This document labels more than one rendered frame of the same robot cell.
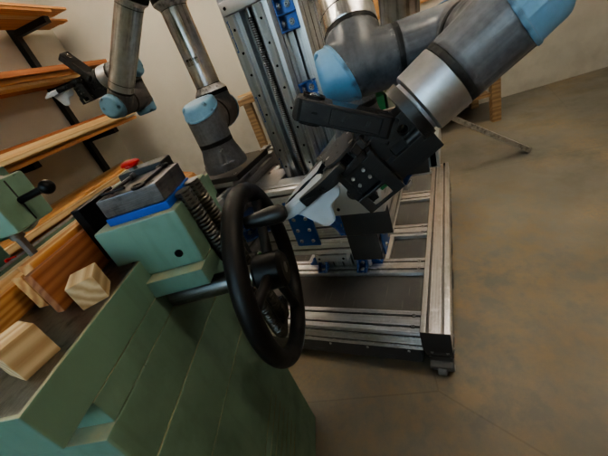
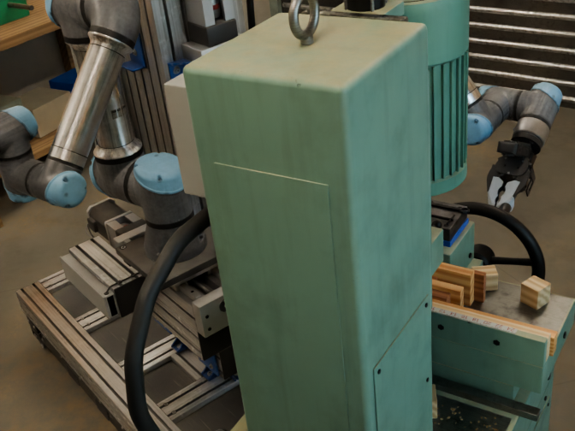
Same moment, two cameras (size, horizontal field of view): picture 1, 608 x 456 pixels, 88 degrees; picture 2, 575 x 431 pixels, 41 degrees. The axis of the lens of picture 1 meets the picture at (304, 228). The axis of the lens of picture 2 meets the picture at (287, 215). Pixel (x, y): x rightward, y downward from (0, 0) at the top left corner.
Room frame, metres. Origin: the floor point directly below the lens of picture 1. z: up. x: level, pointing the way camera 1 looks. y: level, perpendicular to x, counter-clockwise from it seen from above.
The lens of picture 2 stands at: (0.22, 1.54, 1.82)
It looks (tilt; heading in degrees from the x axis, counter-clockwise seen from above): 31 degrees down; 294
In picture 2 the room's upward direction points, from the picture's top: 7 degrees counter-clockwise
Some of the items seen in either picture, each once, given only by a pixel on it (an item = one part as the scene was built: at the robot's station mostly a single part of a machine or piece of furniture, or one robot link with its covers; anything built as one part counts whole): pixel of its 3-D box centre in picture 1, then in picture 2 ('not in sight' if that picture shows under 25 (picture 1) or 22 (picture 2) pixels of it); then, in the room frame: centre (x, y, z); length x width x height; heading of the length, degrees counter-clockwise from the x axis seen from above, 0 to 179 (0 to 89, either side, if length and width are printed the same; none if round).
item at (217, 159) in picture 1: (221, 153); (172, 228); (1.13, 0.17, 0.87); 0.15 x 0.15 x 0.10
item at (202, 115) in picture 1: (206, 119); (161, 185); (1.14, 0.17, 0.98); 0.13 x 0.12 x 0.14; 163
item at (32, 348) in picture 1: (22, 349); (535, 292); (0.28, 0.32, 0.92); 0.04 x 0.04 x 0.04; 58
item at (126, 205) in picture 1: (147, 184); (428, 217); (0.50, 0.20, 0.99); 0.13 x 0.11 x 0.06; 169
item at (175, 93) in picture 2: not in sight; (213, 128); (0.69, 0.69, 1.40); 0.10 x 0.06 x 0.16; 79
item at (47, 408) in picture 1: (139, 258); (413, 289); (0.52, 0.29, 0.87); 0.61 x 0.30 x 0.06; 169
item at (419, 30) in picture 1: (444, 37); (496, 105); (0.43, -0.25, 1.04); 0.11 x 0.11 x 0.08; 76
